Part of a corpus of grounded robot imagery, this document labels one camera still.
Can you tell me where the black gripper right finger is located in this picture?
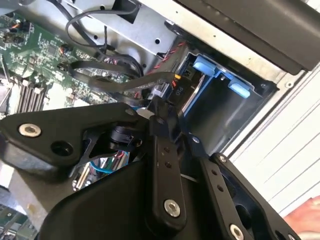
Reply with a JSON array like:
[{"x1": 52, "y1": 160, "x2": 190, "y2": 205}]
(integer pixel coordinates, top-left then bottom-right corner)
[{"x1": 173, "y1": 108, "x2": 302, "y2": 240}]

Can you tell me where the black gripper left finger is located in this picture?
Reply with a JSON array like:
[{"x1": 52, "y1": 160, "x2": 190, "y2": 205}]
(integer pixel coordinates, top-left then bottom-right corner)
[{"x1": 0, "y1": 97, "x2": 188, "y2": 234}]

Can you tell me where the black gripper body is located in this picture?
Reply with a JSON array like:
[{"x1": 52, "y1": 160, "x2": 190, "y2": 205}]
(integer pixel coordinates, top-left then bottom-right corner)
[{"x1": 39, "y1": 159, "x2": 227, "y2": 240}]

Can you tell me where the black disk power wire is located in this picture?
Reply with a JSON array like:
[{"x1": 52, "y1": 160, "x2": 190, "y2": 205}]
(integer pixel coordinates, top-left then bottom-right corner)
[{"x1": 69, "y1": 59, "x2": 195, "y2": 106}]

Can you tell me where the hard disk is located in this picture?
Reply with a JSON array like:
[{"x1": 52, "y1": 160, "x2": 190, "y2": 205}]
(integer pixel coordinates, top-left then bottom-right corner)
[{"x1": 181, "y1": 51, "x2": 257, "y2": 118}]

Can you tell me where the bare person hand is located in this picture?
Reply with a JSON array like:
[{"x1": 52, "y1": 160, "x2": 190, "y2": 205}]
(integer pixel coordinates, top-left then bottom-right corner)
[{"x1": 284, "y1": 196, "x2": 320, "y2": 236}]

